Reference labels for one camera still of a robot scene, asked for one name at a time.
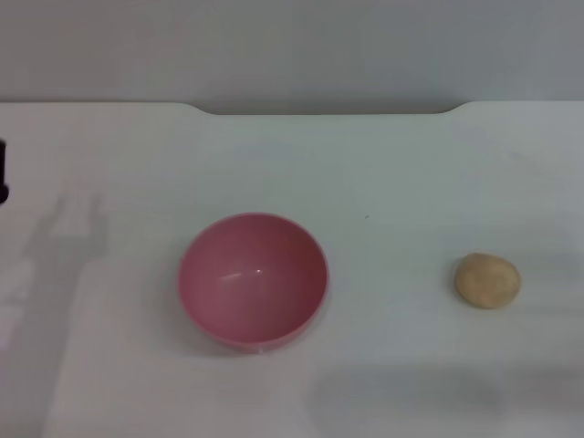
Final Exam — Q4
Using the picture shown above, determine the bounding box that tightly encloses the pink plastic bowl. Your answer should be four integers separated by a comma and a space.
177, 212, 330, 357

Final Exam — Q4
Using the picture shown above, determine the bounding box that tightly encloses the round tan egg yolk pastry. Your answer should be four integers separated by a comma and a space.
454, 252, 522, 311

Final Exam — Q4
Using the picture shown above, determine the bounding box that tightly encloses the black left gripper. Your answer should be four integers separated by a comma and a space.
0, 140, 10, 205

